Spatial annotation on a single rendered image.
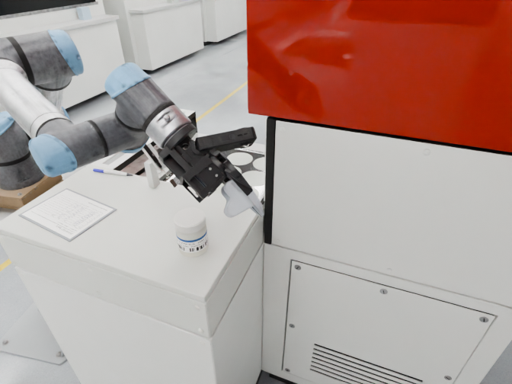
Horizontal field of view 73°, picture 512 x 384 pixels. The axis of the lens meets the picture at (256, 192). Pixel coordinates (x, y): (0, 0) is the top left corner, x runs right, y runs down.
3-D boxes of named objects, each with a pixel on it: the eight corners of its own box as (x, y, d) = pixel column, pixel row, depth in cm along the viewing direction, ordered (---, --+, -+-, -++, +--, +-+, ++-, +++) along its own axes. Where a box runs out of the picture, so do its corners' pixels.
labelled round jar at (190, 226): (213, 241, 84) (210, 210, 79) (200, 261, 79) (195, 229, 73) (188, 234, 86) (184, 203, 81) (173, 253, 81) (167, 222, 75)
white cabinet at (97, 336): (298, 278, 199) (311, 153, 152) (227, 471, 125) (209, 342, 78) (200, 250, 218) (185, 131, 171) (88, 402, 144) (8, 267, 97)
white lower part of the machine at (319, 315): (429, 288, 193) (484, 160, 147) (433, 449, 130) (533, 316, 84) (306, 255, 214) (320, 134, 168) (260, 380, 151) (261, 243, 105)
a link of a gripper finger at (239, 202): (245, 233, 63) (210, 196, 63) (267, 211, 65) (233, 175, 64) (249, 232, 60) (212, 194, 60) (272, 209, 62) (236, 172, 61)
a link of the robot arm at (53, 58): (13, 123, 123) (1, 25, 79) (56, 110, 132) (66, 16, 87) (30, 152, 124) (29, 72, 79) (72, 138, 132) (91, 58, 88)
